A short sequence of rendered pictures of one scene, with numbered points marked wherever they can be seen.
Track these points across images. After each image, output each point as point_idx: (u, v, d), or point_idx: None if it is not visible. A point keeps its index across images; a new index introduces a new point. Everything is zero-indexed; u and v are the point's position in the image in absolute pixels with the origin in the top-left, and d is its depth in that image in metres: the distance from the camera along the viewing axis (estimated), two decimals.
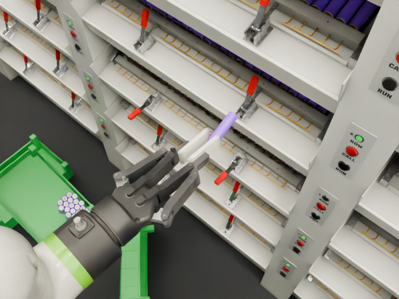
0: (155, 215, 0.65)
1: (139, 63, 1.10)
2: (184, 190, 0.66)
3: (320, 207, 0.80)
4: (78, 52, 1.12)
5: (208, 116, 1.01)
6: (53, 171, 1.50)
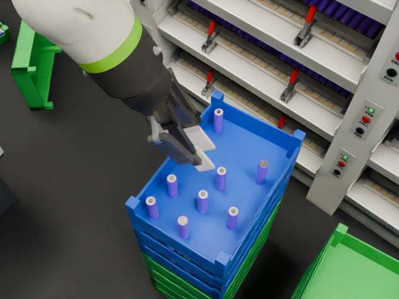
0: None
1: None
2: None
3: None
4: None
5: None
6: None
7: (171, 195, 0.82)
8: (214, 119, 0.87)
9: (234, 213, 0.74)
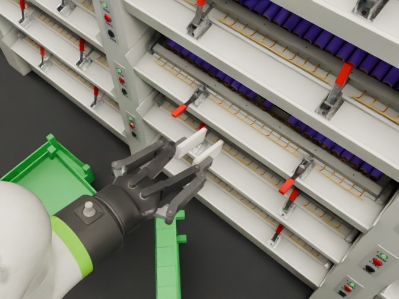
0: (159, 210, 0.63)
1: (181, 53, 0.96)
2: (191, 190, 0.65)
3: None
4: (110, 40, 0.97)
5: (266, 113, 0.86)
6: (73, 175, 1.36)
7: None
8: None
9: None
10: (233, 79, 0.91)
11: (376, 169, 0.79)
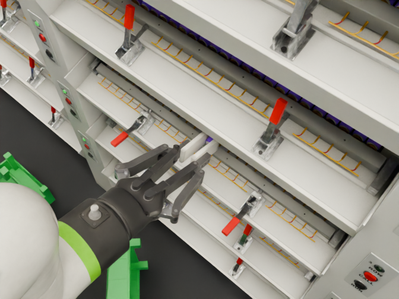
0: (164, 210, 0.63)
1: None
2: (192, 187, 0.66)
3: (370, 278, 0.58)
4: (50, 60, 0.90)
5: None
6: None
7: None
8: None
9: (206, 143, 0.75)
10: None
11: None
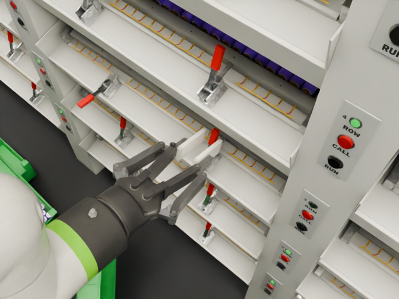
0: (120, 180, 0.67)
1: None
2: (143, 161, 0.71)
3: (307, 216, 0.62)
4: (23, 29, 0.94)
5: None
6: (10, 171, 1.33)
7: None
8: None
9: None
10: None
11: None
